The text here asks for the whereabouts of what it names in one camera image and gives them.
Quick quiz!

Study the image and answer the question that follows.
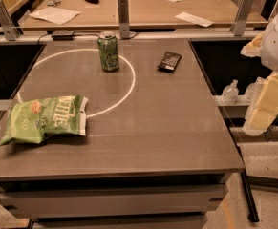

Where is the metal bracket post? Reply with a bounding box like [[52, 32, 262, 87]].
[[230, 0, 254, 36], [0, 0, 20, 41], [118, 0, 135, 39]]

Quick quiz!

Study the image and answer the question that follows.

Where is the right metal bracket post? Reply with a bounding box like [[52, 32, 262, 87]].
[[230, 0, 254, 36]]

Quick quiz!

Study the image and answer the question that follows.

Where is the middle metal bracket post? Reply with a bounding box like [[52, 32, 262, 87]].
[[118, 0, 135, 39]]

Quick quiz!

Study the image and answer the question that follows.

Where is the grey drawer cabinet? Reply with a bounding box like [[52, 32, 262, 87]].
[[0, 184, 227, 229]]

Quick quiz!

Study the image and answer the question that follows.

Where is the left clear sanitizer bottle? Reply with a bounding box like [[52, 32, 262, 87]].
[[221, 79, 239, 105]]

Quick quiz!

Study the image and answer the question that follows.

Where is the black cable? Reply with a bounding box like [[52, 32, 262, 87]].
[[36, 31, 139, 46]]

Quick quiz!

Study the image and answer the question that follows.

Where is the left metal bracket post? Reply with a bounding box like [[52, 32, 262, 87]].
[[0, 0, 20, 41]]

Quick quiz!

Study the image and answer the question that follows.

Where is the black snack packet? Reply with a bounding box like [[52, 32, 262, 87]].
[[158, 52, 182, 73]]

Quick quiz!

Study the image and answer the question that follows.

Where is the right clear sanitizer bottle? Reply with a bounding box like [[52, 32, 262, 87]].
[[243, 77, 265, 103]]

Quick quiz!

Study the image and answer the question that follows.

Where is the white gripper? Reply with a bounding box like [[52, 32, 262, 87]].
[[241, 13, 278, 131]]

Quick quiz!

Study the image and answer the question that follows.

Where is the green soda can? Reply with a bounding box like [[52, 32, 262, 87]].
[[97, 31, 118, 72]]

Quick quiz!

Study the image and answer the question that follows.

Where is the wooden back desk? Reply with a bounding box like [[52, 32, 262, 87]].
[[18, 0, 269, 31]]

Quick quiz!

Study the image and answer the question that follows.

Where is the white paper sheet right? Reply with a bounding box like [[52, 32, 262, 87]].
[[176, 12, 214, 28]]

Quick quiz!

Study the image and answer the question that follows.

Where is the white paper sheet left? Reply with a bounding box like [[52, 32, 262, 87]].
[[30, 7, 80, 25]]

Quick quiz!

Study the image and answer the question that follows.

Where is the black power adapter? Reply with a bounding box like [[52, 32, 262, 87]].
[[52, 31, 74, 41]]

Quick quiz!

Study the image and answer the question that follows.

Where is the green jalapeno chip bag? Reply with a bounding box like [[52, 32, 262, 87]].
[[0, 95, 88, 146]]

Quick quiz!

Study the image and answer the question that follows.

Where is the clear sanitizer bottle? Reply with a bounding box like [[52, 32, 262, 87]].
[[243, 77, 265, 103], [221, 79, 239, 105]]

